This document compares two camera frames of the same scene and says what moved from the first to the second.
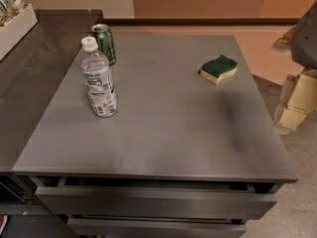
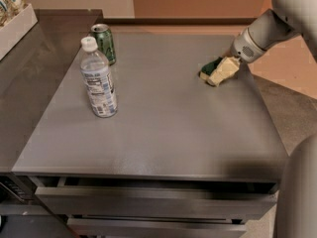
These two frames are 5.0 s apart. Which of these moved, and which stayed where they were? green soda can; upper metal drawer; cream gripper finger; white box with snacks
Moved: cream gripper finger
Stayed: white box with snacks; green soda can; upper metal drawer
